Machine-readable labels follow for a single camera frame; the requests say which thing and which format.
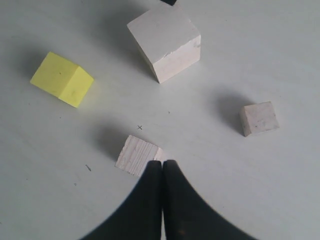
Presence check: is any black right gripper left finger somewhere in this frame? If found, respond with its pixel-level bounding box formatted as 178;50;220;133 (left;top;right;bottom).
83;160;162;240

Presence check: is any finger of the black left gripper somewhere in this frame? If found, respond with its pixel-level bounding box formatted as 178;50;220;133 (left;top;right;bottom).
161;0;177;6

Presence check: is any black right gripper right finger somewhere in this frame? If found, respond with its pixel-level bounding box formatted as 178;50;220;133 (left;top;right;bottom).
162;160;247;240

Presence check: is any large light wooden cube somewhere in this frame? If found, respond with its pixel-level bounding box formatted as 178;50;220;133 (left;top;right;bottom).
127;2;201;84

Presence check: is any medium wooden cube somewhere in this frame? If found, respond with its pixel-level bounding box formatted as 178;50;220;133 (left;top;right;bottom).
115;135;164;177

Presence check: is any small wooden cube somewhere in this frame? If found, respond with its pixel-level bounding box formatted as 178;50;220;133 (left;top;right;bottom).
239;101;280;137

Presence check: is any yellow cube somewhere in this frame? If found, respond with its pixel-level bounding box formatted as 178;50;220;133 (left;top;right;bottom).
30;51;94;108

